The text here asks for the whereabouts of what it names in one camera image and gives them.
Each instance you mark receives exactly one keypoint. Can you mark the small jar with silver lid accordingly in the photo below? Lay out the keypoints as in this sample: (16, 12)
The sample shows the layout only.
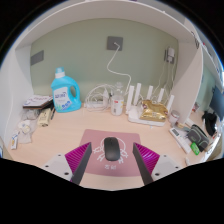
(174, 118)

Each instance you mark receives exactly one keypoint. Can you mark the white remote control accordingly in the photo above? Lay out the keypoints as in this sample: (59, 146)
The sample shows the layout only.
(180, 140)

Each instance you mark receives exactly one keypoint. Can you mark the stack of books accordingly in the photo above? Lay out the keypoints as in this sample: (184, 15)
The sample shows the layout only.
(37, 101)

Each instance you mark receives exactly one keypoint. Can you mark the small beige box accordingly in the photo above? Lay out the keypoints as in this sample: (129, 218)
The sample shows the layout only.
(44, 117)

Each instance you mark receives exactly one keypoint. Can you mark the white router with antennas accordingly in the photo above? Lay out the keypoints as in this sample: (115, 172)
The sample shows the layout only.
(133, 116)

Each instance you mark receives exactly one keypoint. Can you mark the black bag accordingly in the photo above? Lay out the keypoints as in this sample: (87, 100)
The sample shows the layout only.
(210, 123)

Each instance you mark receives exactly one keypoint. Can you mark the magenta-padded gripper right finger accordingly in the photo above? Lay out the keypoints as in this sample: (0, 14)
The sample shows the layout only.
(146, 158)

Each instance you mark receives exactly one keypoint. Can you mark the clear jar with white label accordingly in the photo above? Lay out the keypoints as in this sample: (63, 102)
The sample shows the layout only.
(117, 103)

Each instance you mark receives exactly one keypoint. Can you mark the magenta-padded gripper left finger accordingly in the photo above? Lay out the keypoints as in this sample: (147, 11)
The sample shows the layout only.
(79, 157)

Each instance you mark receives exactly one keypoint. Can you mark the grey blank wall plate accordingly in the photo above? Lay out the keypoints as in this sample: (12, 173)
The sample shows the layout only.
(37, 57)

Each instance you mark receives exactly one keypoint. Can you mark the pink mouse pad with drawing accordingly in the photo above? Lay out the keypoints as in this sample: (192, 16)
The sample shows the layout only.
(130, 140)

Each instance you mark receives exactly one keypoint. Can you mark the black computer mouse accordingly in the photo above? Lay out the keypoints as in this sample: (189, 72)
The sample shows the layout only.
(112, 149)

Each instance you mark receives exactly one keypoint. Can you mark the dark monitor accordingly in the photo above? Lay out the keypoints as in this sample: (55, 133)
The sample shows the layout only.
(217, 103)

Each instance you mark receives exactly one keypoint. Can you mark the blue detergent bottle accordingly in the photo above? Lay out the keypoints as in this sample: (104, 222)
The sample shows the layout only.
(65, 93)

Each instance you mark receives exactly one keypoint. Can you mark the grey pencil case green trim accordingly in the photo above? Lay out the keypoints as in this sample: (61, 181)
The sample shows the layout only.
(198, 136)

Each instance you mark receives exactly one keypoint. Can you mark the white wall charger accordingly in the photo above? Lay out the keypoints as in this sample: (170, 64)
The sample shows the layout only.
(170, 55)

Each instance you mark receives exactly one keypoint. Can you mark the green tissue pack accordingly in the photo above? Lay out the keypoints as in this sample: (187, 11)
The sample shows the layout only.
(195, 149)

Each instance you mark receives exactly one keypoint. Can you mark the dark grey wall socket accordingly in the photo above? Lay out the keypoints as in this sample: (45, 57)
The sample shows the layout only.
(113, 41)

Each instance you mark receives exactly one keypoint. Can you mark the gold foil bag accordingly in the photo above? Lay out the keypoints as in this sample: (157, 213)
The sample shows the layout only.
(153, 111)

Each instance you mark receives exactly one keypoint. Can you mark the white desk divider panel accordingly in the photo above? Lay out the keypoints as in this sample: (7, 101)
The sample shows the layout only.
(190, 83)

